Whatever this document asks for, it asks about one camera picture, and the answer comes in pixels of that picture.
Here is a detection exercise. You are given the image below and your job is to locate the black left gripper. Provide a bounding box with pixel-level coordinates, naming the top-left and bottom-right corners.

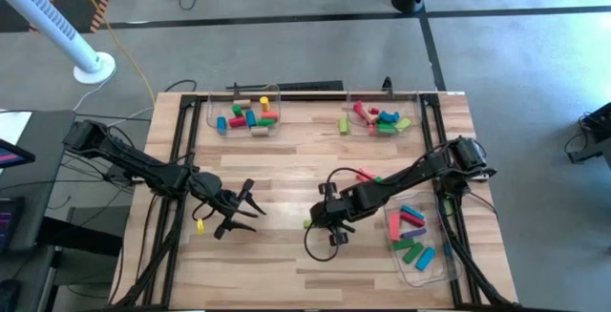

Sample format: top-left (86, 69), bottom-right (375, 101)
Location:
top-left (204, 177), bottom-right (268, 241)

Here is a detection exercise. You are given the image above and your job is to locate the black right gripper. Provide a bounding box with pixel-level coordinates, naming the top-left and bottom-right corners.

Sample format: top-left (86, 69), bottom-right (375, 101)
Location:
top-left (309, 182), bottom-right (359, 248)

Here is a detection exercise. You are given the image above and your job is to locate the long red-orange wooden block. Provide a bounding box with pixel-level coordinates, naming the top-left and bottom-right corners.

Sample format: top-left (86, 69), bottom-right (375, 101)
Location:
top-left (388, 211), bottom-right (402, 242)

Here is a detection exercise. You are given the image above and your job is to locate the long red wooden block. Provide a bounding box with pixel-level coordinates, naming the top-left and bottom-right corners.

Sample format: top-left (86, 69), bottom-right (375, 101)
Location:
top-left (399, 212), bottom-right (427, 229)

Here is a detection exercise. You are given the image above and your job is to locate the long blue wooden block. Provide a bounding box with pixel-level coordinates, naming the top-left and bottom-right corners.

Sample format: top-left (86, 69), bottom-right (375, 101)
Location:
top-left (400, 204), bottom-right (426, 221)

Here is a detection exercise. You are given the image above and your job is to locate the clear plastic bin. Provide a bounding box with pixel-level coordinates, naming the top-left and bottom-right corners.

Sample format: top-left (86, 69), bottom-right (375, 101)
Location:
top-left (347, 91), bottom-right (426, 140)
top-left (205, 84), bottom-right (282, 140)
top-left (383, 190), bottom-right (460, 288)

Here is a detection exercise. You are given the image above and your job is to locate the black power strip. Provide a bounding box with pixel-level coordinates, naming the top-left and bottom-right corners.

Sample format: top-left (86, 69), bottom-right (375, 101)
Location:
top-left (224, 80), bottom-right (345, 93)

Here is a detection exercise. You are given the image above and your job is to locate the dark grey side desk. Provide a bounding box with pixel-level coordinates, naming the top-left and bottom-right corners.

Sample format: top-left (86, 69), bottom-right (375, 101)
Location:
top-left (0, 109), bottom-right (77, 312)

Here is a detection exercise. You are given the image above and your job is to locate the black console with cyan lights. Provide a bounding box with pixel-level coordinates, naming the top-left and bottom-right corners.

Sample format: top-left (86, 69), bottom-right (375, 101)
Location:
top-left (0, 196), bottom-right (26, 256)

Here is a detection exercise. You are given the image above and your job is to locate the tablet with pink screen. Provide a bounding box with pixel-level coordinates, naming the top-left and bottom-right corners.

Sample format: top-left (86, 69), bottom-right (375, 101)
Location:
top-left (0, 138), bottom-right (37, 170)

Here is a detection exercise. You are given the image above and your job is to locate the white paper sheet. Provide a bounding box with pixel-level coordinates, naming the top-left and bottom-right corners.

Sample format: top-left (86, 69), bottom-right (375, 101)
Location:
top-left (0, 110), bottom-right (32, 147)

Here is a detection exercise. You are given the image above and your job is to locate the white tower fan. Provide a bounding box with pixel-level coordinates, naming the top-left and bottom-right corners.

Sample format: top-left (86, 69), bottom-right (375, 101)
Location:
top-left (0, 0), bottom-right (117, 86)

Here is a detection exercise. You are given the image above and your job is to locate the black electronics box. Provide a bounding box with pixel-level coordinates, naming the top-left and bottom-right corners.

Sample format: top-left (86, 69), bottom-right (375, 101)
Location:
top-left (566, 100), bottom-right (611, 165)

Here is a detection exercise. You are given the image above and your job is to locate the black left camera cable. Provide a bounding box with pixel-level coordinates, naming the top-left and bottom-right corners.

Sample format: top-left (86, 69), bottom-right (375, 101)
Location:
top-left (188, 199), bottom-right (216, 222)

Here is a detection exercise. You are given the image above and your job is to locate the black cable loop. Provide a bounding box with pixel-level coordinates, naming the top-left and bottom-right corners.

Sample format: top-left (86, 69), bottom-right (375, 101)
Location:
top-left (164, 79), bottom-right (199, 94)

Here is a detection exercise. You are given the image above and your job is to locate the long yellow cable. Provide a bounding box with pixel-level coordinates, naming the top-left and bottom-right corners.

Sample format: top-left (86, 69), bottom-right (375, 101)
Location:
top-left (66, 0), bottom-right (158, 109)

